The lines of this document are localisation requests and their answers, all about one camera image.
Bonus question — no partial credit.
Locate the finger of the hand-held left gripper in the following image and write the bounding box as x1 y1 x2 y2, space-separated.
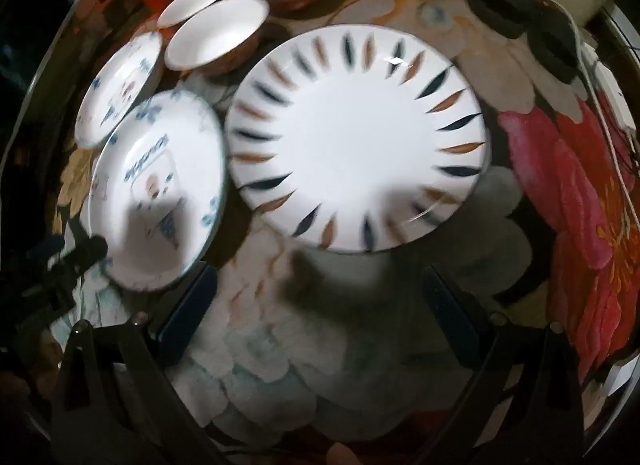
62 236 110 271
27 236 66 266

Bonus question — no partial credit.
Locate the white power strip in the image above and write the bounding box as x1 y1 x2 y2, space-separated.
582 42 638 133

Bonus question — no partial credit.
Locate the floral rug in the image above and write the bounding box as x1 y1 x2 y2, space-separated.
50 0 640 446

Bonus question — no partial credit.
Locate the thick white cable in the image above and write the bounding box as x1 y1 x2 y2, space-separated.
415 0 640 236

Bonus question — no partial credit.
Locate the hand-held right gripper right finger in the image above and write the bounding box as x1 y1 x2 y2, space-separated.
421 265 588 465

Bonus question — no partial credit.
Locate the white cartoon printed plate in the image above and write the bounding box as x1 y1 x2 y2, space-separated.
75 31 165 150
87 91 226 293

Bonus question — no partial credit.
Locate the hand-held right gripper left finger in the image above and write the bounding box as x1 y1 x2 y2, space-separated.
50 262 226 465

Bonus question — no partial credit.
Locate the white leaf pattern plate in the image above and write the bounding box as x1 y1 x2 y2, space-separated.
225 24 491 253

